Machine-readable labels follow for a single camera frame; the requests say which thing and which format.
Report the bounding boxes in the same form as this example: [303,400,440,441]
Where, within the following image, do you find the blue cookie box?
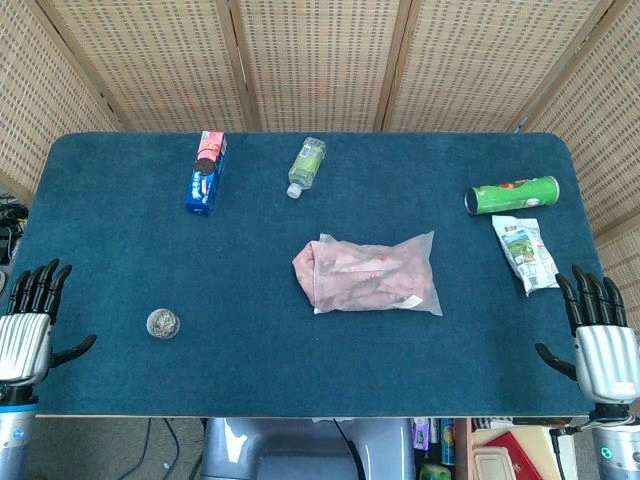
[185,130,227,217]

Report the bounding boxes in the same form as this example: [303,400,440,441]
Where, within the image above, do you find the white green snack packet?
[491,214,560,297]

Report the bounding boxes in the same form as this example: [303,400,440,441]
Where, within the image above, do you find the red book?
[484,430,546,480]

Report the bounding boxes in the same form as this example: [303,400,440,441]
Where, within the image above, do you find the grey robot torso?
[199,417,416,480]

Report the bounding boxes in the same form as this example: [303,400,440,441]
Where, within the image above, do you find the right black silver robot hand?
[534,264,640,405]

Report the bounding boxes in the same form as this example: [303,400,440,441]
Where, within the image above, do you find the beige plastic lid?
[472,446,511,480]

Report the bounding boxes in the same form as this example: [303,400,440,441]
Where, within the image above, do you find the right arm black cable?
[548,422,596,480]

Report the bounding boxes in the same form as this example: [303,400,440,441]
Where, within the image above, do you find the blue carpet table mat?
[4,130,606,419]

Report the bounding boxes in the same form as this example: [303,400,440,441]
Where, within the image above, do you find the colourful package stack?
[410,417,456,480]

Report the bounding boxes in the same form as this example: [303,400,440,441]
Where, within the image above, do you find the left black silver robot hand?
[0,257,98,389]

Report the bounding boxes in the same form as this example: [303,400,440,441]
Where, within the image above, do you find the black equipment clutter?
[0,192,29,281]

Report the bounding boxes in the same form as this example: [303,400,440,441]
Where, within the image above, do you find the woven rattan folding screen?
[0,0,640,281]

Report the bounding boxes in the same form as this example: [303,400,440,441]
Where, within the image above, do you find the green chips can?
[463,175,560,217]

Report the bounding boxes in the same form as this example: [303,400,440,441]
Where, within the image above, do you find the transparent plastic zip bag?
[313,230,444,317]

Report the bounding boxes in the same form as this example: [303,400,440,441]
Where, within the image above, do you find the black torso cable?
[333,418,366,480]

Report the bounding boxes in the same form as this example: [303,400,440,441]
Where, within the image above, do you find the round clear container metal bits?
[145,307,182,341]

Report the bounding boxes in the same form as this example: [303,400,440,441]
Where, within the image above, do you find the pink floral clothes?
[292,239,436,314]

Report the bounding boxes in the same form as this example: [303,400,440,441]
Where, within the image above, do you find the green label plastic bottle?
[286,136,328,199]

